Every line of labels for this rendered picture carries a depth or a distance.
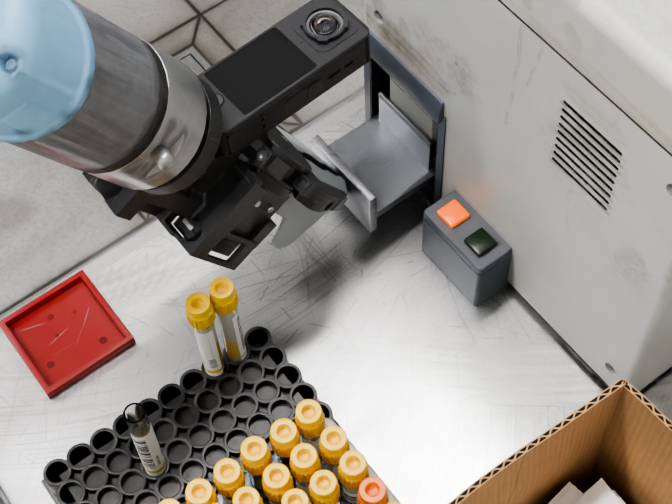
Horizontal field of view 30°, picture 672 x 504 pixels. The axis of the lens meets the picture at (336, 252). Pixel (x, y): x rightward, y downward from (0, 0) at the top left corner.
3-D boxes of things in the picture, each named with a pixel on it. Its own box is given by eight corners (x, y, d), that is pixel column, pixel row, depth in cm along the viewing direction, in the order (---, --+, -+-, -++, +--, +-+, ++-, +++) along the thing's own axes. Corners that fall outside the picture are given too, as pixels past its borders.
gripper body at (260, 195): (176, 195, 82) (60, 149, 71) (263, 98, 80) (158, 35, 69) (243, 275, 78) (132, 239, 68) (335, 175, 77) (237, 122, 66)
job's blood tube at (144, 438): (163, 464, 80) (138, 398, 72) (174, 479, 80) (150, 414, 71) (145, 476, 80) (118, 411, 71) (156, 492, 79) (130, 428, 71)
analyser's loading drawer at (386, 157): (530, 32, 95) (537, -15, 91) (590, 86, 92) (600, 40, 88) (313, 171, 89) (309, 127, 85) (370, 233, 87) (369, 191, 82)
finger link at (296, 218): (293, 242, 88) (226, 215, 80) (350, 180, 87) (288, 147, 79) (319, 272, 86) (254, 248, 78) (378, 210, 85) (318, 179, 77)
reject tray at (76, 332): (84, 274, 88) (82, 268, 87) (136, 342, 85) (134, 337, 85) (0, 327, 86) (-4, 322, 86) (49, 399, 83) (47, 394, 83)
